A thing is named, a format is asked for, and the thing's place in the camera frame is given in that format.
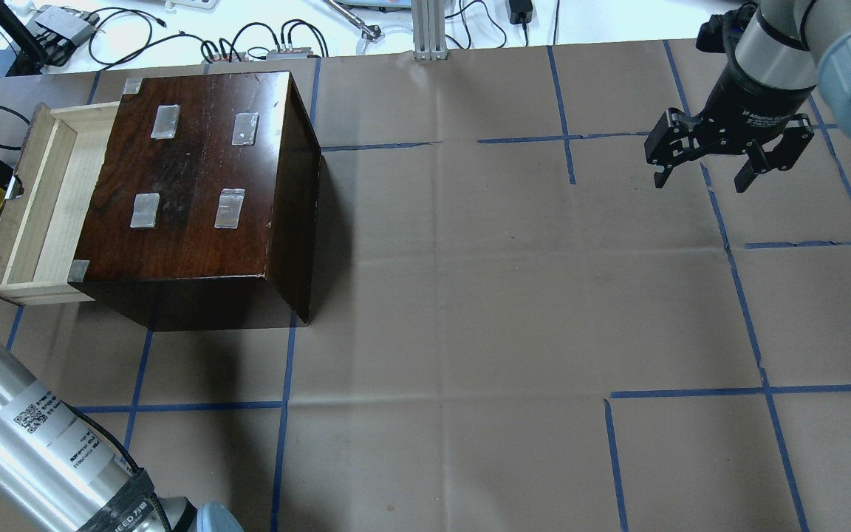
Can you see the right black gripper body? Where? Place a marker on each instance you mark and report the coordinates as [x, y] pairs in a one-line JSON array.
[[752, 103]]

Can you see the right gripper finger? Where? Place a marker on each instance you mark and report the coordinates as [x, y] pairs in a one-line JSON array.
[[662, 175], [756, 165]]

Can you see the light wooden drawer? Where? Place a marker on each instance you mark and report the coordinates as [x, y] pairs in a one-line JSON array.
[[58, 167]]

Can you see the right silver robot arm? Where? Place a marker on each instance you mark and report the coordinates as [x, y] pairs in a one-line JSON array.
[[777, 53]]

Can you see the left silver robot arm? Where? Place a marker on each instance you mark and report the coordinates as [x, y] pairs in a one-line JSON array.
[[67, 473]]

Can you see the dark wooden drawer cabinet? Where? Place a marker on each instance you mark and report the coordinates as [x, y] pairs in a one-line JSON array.
[[205, 210]]

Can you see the brown paper table cover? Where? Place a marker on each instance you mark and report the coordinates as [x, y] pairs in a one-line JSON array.
[[513, 329]]

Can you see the black power adapter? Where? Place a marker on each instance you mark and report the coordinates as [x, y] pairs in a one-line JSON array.
[[520, 12]]

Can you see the aluminium frame post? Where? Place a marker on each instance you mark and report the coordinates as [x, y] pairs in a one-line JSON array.
[[428, 18]]

